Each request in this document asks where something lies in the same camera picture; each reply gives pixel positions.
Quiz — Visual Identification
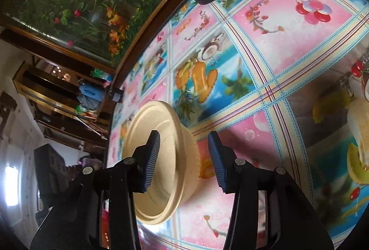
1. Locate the grey blue jug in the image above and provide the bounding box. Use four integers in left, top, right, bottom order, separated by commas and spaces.
77, 94, 101, 111

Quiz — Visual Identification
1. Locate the colourful plastic tablecloth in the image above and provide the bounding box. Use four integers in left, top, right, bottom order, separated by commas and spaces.
107, 0, 368, 249

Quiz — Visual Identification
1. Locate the wooden wall shelf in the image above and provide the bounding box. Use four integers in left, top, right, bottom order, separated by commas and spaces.
12, 62, 114, 155

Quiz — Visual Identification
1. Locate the small black table device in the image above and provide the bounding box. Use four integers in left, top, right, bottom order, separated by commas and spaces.
109, 88, 125, 103

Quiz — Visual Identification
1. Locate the flower mural panel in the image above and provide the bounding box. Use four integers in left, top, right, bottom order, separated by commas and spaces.
1, 0, 165, 70

